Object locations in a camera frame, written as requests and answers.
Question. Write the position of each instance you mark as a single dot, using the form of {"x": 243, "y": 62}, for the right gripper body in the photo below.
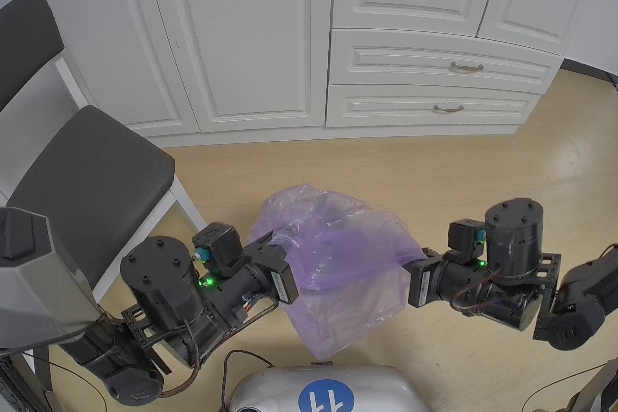
{"x": 434, "y": 284}

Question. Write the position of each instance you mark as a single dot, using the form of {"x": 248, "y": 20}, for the purple plastic bag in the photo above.
{"x": 338, "y": 255}

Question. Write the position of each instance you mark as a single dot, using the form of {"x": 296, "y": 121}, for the white wardrobe with drawers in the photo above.
{"x": 241, "y": 14}

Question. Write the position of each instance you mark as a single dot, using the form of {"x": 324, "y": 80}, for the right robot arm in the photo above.
{"x": 514, "y": 236}

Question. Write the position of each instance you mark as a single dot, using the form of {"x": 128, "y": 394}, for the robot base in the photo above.
{"x": 376, "y": 390}

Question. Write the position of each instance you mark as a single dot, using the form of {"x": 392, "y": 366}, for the grey and white chair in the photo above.
{"x": 96, "y": 168}

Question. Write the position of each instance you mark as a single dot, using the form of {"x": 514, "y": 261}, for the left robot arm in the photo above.
{"x": 159, "y": 275}

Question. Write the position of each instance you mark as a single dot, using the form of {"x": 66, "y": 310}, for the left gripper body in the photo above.
{"x": 260, "y": 279}

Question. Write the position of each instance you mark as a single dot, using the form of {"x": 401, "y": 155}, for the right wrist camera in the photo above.
{"x": 463, "y": 238}

